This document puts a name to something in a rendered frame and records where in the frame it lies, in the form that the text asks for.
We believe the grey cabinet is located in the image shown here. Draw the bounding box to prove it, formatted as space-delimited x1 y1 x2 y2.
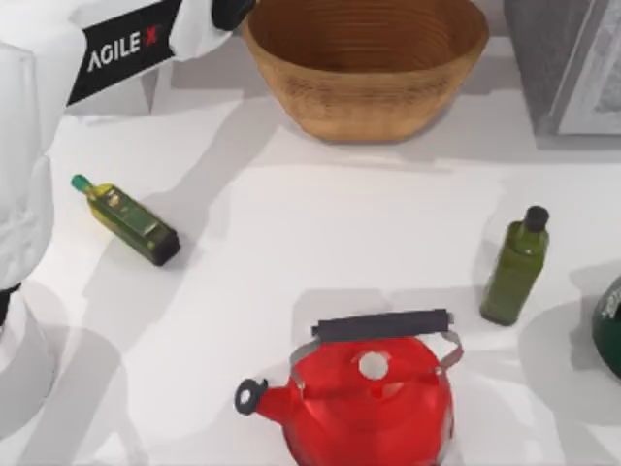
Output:
503 0 621 138

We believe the green bottle with black cap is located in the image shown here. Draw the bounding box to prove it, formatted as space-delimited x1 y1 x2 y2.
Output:
479 205 551 326

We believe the dark green round pot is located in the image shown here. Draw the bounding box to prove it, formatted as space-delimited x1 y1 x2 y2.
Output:
591 275 621 380

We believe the red kettle with black handle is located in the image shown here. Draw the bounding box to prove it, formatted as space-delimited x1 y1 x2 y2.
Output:
234 307 465 466

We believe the brown woven basket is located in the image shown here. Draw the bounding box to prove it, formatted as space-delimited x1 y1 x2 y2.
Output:
240 0 489 144

